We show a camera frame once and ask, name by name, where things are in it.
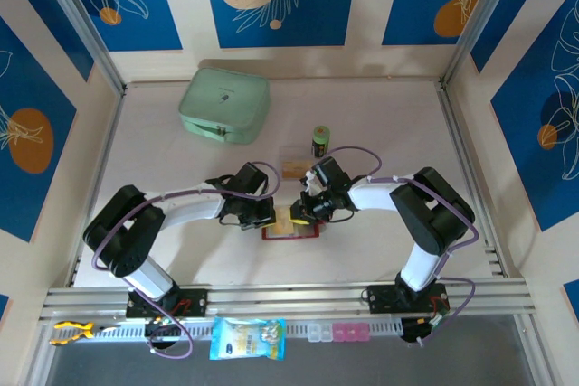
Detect pink plastic pill box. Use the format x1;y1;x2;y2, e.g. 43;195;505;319
332;322;371;343

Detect long aluminium base rail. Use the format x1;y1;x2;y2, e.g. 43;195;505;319
38;278;537;324

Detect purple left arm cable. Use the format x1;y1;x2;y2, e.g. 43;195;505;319
91;160;281;360

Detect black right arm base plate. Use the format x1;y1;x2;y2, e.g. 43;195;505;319
366;284;450;315

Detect blue snack bag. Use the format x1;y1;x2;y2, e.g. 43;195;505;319
209;316;288;362

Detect aluminium frame post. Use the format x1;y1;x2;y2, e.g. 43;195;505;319
33;0;127;94
439;0;521;89

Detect grey metal sheet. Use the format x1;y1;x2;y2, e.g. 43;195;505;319
26;313;551;386

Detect black bottle green lid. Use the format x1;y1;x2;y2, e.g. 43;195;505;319
310;126;330;159

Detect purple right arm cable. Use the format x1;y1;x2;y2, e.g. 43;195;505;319
316;146;479;347

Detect clear plastic pill box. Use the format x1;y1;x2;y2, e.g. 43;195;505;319
307;323;334;344

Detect mint green zipper pouch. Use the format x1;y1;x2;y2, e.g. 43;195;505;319
179;67;271;146

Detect white slotted cable duct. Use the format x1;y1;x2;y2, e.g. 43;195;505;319
92;318;403;342

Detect aluminium side rail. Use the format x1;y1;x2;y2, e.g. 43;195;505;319
437;82;517;279
66;87;127;288

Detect yellow handled pliers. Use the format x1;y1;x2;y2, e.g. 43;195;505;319
50;320;121;346

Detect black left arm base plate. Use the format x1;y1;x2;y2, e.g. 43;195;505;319
125;287;209;318

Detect red-framed clear box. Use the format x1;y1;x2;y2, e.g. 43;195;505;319
261;221;321;243

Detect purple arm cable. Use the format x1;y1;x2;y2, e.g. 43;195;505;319
91;160;281;360
316;146;479;347

